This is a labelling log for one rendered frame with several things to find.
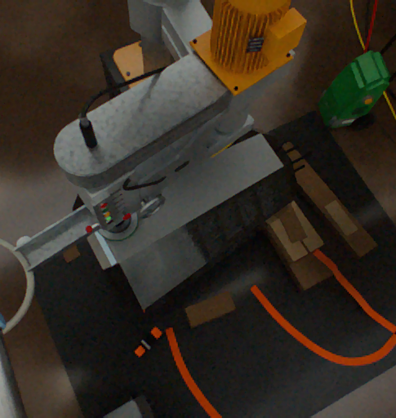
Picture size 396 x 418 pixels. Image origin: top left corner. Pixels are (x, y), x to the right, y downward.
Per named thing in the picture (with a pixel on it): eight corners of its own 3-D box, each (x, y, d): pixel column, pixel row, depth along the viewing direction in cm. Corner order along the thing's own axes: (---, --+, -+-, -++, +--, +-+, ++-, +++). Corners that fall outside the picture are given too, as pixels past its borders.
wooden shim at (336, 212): (323, 206, 330) (324, 206, 328) (335, 200, 332) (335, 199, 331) (345, 237, 323) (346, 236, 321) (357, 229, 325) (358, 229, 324)
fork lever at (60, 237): (141, 165, 230) (141, 161, 225) (165, 195, 225) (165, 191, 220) (11, 245, 210) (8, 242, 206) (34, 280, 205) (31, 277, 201)
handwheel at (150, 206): (154, 190, 218) (153, 177, 204) (167, 206, 216) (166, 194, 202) (127, 208, 215) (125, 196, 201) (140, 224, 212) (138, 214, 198)
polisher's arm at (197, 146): (225, 111, 243) (238, 47, 198) (253, 144, 237) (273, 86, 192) (104, 188, 224) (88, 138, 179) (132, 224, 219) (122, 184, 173)
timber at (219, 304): (190, 328, 303) (191, 326, 292) (184, 310, 307) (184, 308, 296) (233, 311, 308) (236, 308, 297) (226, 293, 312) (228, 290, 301)
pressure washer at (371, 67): (355, 90, 377) (409, 8, 296) (371, 128, 365) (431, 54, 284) (313, 97, 373) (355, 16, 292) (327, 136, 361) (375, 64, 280)
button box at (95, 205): (115, 215, 202) (107, 189, 175) (118, 219, 201) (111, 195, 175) (99, 224, 200) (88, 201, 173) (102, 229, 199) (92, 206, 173)
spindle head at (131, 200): (144, 157, 227) (138, 107, 185) (171, 191, 222) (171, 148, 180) (79, 197, 218) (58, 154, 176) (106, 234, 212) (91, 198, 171)
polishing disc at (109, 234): (90, 235, 235) (90, 234, 234) (101, 196, 243) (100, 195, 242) (132, 243, 235) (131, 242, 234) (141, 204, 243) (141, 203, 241)
